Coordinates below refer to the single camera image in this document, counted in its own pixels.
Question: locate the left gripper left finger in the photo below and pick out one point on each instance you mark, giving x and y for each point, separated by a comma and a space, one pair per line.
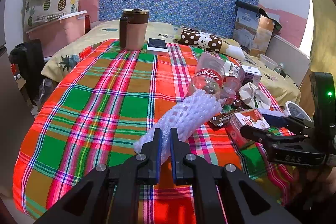
110, 194

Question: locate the white plastic bowl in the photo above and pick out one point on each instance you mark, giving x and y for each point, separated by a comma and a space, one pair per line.
268, 62

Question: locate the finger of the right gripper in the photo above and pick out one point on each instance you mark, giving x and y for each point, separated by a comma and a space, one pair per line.
291, 123
267, 138

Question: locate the dark snack wrapper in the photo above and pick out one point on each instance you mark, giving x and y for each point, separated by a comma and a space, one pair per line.
222, 119

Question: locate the white trash bin with liner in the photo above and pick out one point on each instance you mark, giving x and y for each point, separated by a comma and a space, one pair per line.
296, 111

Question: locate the brown polka dot pillow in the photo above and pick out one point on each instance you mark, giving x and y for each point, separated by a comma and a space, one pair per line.
209, 42

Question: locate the crumpled white tissue pack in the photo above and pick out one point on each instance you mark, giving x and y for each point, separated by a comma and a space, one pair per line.
253, 97

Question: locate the purple white carton box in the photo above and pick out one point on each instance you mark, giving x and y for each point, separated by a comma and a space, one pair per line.
251, 75

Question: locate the small green bottle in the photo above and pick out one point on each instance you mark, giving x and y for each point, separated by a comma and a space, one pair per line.
279, 68

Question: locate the black bag on floor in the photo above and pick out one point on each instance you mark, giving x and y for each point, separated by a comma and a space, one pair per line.
28, 56

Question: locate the pink brown lidded mug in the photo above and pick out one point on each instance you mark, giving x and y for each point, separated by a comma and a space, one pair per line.
133, 25

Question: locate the pink storage bin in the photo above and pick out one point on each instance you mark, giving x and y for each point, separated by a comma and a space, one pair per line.
57, 34

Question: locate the white foam net sleeve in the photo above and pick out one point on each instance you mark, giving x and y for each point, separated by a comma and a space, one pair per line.
186, 116

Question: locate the pink snack box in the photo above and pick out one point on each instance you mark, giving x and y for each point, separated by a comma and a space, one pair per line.
251, 118

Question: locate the yellow pineapple bedsheet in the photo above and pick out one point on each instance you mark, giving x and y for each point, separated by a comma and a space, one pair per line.
61, 63

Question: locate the plaid orange green cloth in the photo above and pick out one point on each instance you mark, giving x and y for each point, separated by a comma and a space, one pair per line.
99, 110

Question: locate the clear plastic cola bottle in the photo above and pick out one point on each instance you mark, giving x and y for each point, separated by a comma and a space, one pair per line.
217, 76

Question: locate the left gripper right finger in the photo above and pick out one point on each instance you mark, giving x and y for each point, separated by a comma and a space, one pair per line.
222, 194

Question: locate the white side board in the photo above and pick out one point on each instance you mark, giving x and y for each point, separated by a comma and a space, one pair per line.
295, 62

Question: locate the white smartphone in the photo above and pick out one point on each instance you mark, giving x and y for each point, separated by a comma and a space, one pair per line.
157, 45

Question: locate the bedding product package box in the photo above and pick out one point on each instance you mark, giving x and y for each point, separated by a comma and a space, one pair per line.
253, 28

